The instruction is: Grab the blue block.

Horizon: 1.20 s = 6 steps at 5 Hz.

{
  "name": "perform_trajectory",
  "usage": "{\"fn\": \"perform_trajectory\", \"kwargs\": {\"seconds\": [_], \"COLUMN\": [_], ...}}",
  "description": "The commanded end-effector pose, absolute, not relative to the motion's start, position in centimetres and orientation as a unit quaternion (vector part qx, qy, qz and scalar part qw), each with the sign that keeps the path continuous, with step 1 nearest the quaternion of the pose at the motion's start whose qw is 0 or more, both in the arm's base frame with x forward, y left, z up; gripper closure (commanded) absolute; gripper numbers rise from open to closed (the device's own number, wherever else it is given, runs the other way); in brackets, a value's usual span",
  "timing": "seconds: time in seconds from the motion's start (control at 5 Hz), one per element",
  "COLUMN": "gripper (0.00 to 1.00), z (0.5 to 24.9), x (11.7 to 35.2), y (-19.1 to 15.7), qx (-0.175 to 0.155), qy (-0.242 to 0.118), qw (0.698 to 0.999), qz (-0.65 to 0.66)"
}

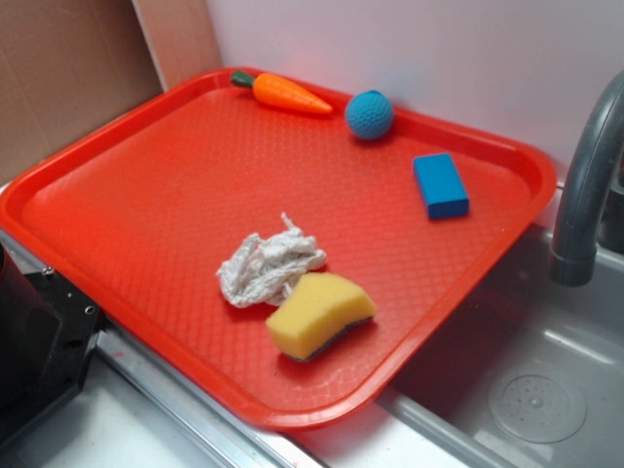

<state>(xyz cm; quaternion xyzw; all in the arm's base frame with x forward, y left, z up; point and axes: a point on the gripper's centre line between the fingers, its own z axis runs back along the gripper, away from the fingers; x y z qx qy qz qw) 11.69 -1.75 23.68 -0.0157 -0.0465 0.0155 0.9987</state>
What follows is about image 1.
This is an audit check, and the blue dimpled ball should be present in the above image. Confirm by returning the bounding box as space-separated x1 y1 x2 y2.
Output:
344 90 394 140

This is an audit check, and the grey toy faucet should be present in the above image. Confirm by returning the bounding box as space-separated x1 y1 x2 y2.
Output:
548 73 623 287

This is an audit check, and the yellow sponge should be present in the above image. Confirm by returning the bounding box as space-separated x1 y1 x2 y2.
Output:
266 272 377 362

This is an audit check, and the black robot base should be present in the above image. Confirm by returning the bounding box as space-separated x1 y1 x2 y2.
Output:
1 249 101 449

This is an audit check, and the blue rectangular block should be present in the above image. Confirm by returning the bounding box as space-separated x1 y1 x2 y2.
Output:
412 153 470 220

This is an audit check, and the grey toy sink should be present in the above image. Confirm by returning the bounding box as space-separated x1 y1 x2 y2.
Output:
378 202 623 467

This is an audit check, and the orange toy carrot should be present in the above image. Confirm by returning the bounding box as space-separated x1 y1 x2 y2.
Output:
230 70 333 115

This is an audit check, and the red plastic tray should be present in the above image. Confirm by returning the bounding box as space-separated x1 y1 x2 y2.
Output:
1 70 557 432

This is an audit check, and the white crumpled cloth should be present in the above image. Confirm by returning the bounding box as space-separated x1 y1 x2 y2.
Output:
216 213 327 309

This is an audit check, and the brown cardboard panel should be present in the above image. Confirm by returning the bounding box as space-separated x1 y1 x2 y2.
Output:
1 1 222 183

